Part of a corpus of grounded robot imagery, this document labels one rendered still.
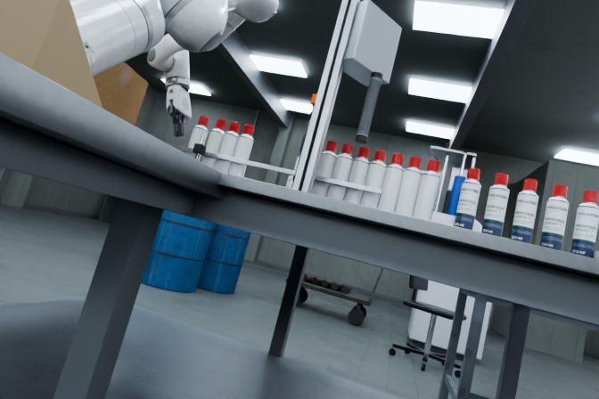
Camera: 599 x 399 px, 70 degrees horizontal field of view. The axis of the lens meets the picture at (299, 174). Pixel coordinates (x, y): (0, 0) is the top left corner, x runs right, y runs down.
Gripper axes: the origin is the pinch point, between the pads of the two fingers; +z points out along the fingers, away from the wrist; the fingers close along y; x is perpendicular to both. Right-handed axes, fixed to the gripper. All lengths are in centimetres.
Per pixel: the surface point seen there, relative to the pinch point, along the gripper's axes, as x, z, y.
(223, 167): -17.0, 16.8, -3.1
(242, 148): -23.8, 11.2, -3.1
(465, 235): -78, 50, -66
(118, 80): 2.1, -5.3, -30.8
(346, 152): -57, 18, -2
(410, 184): -75, 30, -3
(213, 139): -14.0, 6.5, -3.0
